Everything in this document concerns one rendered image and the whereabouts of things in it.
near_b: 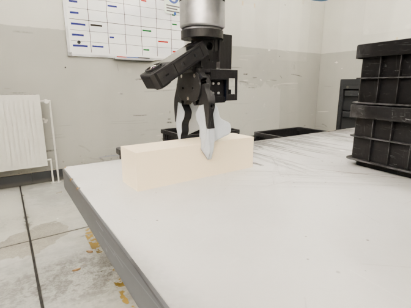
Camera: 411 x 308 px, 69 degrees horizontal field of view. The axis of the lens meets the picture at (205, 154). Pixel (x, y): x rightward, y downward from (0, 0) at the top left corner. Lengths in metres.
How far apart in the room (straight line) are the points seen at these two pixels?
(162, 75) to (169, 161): 0.13
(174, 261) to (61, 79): 2.79
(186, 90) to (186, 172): 0.14
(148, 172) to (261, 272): 0.25
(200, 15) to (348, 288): 0.41
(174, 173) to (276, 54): 3.92
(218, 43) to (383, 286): 0.41
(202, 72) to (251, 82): 3.53
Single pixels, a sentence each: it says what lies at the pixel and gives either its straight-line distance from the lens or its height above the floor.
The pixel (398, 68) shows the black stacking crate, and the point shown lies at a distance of 0.62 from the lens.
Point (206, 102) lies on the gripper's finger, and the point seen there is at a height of 0.83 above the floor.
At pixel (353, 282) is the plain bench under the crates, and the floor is 0.70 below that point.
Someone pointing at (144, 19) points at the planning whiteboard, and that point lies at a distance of 3.28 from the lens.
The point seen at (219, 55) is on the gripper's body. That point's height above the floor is 0.91.
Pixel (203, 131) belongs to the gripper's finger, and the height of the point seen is 0.78.
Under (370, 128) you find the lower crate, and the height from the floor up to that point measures 0.78.
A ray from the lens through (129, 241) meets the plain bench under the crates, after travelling 0.33.
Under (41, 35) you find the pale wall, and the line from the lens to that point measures 3.02.
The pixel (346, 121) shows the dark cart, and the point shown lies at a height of 0.60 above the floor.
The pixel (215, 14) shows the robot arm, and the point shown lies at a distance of 0.51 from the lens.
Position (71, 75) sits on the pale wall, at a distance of 3.03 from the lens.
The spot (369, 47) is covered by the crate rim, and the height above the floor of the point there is 0.92.
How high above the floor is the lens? 0.86
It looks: 13 degrees down
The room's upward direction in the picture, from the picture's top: straight up
